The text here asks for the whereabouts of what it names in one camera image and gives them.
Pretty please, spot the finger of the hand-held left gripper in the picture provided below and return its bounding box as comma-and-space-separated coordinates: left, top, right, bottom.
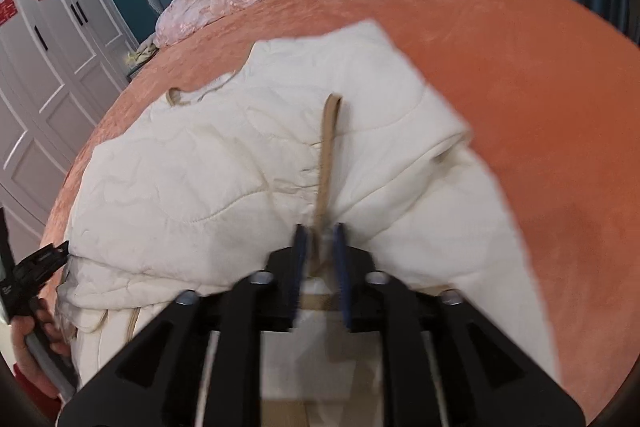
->
15, 241, 71, 308

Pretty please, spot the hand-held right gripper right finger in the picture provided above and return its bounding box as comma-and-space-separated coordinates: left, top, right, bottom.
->
332, 223, 586, 427

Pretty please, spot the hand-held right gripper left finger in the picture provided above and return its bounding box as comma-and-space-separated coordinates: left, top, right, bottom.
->
57, 224, 311, 427

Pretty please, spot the white quilted coat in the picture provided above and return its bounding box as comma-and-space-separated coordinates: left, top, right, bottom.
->
57, 21, 561, 427

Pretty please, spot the person's left hand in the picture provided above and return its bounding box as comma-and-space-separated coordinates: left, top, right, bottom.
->
11, 301, 72, 400

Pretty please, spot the white panelled wardrobe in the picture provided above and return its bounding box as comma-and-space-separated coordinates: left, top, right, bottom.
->
0, 0, 141, 253

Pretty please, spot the pale yellow cloth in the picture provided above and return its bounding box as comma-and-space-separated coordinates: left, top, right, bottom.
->
125, 41, 161, 74

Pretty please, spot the orange bed blanket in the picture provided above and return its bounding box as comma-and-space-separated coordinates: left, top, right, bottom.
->
40, 0, 640, 427

